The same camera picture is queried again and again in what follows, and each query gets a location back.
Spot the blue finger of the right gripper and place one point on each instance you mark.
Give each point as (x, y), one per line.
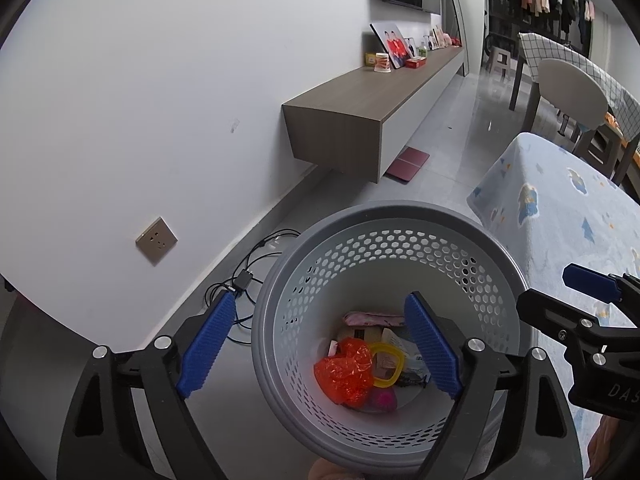
(609, 288)
(575, 329)

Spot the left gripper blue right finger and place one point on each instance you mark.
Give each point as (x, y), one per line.
(467, 370)

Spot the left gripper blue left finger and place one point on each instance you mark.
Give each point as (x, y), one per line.
(172, 368)

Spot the red plastic bag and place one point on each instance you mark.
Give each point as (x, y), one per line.
(347, 378)

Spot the grey perforated trash basket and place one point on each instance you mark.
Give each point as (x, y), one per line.
(368, 259)

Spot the light blue patterned rug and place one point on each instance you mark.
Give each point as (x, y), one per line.
(550, 209)

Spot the checkered cloth dining table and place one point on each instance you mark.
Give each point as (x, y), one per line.
(624, 140)

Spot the grey round-back chair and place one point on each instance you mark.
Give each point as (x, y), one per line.
(569, 89)

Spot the red bathroom scale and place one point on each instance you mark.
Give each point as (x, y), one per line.
(406, 165)

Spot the small wooden stool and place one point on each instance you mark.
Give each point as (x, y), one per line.
(499, 61)

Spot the floating brown tv cabinet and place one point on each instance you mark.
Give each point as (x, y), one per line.
(358, 123)

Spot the red flat box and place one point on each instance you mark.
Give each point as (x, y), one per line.
(415, 62)

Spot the hanging clothes rack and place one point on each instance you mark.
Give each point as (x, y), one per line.
(568, 21)

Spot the patterned paper cup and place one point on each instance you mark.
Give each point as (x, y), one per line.
(382, 63)

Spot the metal wall socket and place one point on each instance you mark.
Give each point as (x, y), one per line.
(156, 241)

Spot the small white photo frame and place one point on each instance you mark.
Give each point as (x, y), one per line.
(411, 47)

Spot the large red photo frame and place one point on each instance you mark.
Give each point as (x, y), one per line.
(393, 42)

